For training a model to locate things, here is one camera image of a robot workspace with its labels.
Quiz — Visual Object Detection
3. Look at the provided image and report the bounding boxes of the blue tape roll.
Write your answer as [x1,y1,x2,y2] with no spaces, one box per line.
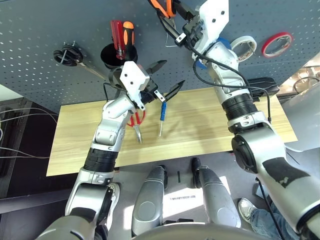
[195,36,233,71]

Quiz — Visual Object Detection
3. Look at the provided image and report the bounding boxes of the silver robot left leg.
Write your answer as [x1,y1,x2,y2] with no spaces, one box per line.
[131,164,168,237]

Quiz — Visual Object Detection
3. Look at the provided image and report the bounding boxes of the grey robot torso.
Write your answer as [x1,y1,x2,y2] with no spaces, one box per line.
[129,222,266,240]

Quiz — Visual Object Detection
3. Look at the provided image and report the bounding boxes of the silver robot leg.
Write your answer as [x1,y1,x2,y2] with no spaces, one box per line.
[131,164,168,237]
[191,157,242,229]

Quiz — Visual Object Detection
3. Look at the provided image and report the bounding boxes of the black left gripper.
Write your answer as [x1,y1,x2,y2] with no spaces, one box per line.
[138,59,186,105]

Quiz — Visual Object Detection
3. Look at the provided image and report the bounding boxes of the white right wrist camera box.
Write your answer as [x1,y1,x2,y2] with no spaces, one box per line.
[193,0,230,51]

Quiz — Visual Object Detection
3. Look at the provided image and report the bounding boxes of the blue jeans leg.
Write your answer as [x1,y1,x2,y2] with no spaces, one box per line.
[249,208,301,240]

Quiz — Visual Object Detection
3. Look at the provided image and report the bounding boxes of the red handled scissors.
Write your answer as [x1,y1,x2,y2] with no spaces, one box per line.
[126,109,147,145]

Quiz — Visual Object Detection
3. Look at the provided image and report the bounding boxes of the grey foot pedal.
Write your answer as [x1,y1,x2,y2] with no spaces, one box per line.
[254,183,266,198]

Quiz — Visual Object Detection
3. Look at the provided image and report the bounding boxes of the silver wire pliers holder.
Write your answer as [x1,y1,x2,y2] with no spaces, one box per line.
[164,32,176,48]

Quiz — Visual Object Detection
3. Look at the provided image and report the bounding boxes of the silver robot right leg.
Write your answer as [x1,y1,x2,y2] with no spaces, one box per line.
[191,157,242,229]

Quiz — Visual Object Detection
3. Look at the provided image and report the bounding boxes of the thin looped cable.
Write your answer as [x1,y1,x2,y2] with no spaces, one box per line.
[292,76,320,95]

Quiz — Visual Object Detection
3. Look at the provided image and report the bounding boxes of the white perforated sneaker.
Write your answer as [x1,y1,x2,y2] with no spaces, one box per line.
[106,182,121,231]

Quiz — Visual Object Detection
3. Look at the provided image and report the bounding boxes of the orange black handled screwdriver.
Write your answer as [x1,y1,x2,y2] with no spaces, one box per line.
[122,21,136,57]

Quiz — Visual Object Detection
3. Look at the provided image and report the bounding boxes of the clear red handled screwdriver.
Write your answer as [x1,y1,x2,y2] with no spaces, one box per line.
[110,19,125,60]

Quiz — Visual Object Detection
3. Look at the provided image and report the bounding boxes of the blue handled screwdriver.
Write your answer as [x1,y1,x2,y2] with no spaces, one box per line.
[158,101,168,138]

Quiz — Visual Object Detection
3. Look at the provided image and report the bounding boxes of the black cup holder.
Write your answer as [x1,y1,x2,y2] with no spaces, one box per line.
[100,42,139,72]

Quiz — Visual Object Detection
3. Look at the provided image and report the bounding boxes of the orange black pliers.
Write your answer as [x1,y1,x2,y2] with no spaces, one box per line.
[147,0,178,32]

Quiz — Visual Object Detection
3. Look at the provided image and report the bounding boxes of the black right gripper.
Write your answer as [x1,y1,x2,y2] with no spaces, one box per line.
[159,0,204,50]

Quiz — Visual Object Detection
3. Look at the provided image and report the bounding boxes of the grey pegboard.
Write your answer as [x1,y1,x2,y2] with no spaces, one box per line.
[0,0,320,111]

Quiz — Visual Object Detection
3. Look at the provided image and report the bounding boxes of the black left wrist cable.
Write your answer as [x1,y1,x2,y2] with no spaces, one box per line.
[103,67,126,103]

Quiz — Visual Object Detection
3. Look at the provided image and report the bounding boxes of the red tape roll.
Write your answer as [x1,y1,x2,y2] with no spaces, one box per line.
[261,31,293,59]

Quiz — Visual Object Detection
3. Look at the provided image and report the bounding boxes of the white paper sheet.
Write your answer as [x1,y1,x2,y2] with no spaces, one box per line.
[162,176,232,223]

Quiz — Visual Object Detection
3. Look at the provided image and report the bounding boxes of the white grey sneaker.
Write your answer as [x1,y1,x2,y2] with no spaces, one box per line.
[238,197,258,223]

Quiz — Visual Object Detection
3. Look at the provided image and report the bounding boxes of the white machine housing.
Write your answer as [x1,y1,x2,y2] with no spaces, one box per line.
[281,82,320,153]

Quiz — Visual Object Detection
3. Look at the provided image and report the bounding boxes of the black handled scissors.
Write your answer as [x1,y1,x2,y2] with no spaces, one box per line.
[52,41,106,81]

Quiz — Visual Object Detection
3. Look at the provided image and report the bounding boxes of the thin grey cable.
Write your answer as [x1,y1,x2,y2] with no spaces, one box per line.
[0,107,59,126]
[0,146,50,160]

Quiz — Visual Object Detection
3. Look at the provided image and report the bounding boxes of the white tape roll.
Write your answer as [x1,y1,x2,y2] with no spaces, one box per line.
[229,35,258,63]

